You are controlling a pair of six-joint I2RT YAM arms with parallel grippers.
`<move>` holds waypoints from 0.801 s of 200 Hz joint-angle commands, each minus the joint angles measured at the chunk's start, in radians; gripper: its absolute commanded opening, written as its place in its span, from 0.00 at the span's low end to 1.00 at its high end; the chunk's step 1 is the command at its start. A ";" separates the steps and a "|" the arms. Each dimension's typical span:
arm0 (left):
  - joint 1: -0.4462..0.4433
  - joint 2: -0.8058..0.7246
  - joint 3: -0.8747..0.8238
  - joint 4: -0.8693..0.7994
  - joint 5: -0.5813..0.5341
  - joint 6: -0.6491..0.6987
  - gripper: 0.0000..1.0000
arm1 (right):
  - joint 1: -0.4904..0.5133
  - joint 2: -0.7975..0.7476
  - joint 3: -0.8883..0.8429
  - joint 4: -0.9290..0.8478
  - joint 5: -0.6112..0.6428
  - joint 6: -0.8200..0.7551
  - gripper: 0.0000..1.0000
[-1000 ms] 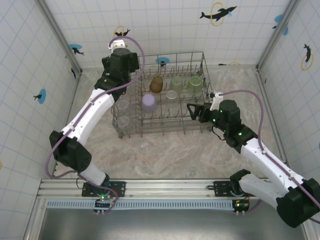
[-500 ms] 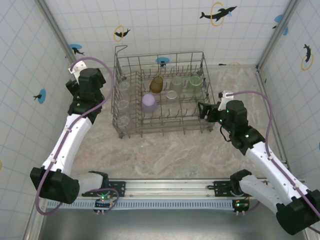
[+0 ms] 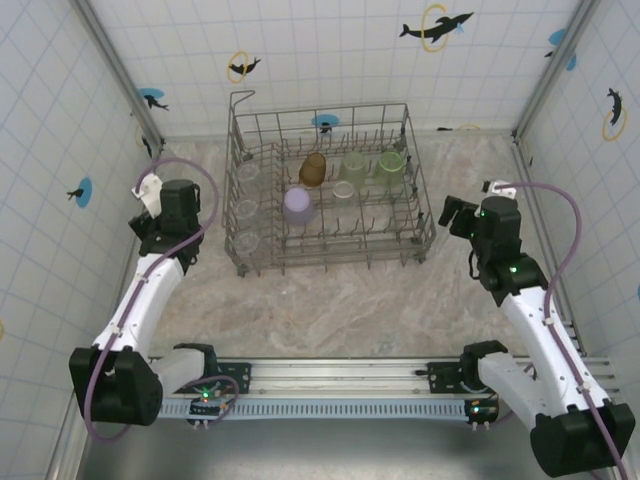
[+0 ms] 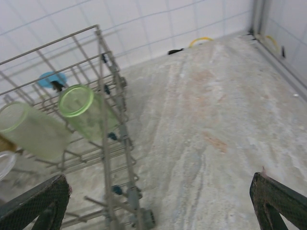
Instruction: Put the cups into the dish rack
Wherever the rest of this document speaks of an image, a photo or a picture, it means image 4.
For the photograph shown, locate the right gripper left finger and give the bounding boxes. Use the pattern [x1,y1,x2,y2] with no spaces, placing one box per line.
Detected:
[0,173,71,230]

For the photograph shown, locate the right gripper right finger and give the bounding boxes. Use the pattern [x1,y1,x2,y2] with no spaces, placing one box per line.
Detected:
[249,172,307,230]

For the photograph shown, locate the clear glass cup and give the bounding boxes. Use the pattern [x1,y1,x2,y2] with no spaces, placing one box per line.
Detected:
[0,152,18,182]

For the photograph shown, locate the frosted pale green cup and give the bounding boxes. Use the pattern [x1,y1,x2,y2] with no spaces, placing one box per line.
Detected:
[0,101,72,161]

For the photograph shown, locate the green glass cup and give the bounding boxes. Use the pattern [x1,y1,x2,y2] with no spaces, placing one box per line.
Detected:
[58,85,119,142]

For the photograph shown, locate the fish on blue circle sticker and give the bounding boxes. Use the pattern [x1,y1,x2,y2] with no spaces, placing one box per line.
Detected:
[37,71,68,93]

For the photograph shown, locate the grey wire dish rack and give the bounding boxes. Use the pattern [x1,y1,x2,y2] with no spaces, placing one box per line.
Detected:
[0,23,155,230]

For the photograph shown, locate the aluminium floor rail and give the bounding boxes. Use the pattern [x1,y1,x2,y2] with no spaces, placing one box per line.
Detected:
[249,33,307,96]

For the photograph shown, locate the black fish yellow ring sticker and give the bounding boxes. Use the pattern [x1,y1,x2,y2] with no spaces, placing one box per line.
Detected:
[167,36,214,56]

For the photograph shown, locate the aluminium corner post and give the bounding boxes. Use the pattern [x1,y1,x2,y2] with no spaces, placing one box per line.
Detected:
[249,0,268,36]

